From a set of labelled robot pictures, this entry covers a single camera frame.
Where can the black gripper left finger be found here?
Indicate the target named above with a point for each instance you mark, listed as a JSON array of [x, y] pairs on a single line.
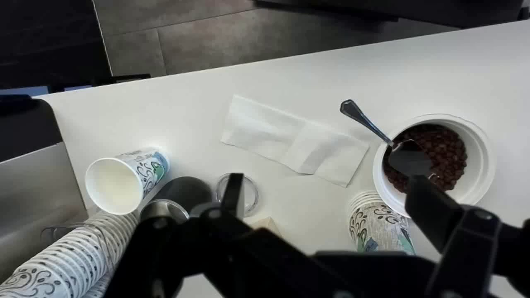
[[183, 258]]

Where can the small round glass lid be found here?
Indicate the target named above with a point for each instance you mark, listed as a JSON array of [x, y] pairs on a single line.
[[251, 194]]

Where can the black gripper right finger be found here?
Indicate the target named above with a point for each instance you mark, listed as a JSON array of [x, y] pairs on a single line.
[[442, 215]]

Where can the black and grey beverage machine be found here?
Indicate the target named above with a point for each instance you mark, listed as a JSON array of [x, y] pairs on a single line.
[[34, 192]]

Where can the white bowl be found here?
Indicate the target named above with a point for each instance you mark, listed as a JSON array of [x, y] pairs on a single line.
[[476, 166]]

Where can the black metal cup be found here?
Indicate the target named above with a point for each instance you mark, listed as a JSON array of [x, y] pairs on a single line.
[[188, 191]]

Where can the white paper napkin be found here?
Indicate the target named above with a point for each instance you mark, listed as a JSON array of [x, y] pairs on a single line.
[[288, 138]]

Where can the inverted patterned paper cup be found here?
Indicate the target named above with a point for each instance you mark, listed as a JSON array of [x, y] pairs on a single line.
[[377, 227]]

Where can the upright patterned paper cup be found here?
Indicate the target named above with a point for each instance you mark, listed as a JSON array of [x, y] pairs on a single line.
[[114, 184]]

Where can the stack of patterned paper cups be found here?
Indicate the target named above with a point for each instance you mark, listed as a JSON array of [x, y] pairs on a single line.
[[67, 258]]

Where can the metal spoon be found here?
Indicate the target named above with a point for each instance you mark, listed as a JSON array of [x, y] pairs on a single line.
[[361, 116]]

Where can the brown coffee grounds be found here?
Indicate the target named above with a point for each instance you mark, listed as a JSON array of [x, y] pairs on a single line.
[[448, 154]]

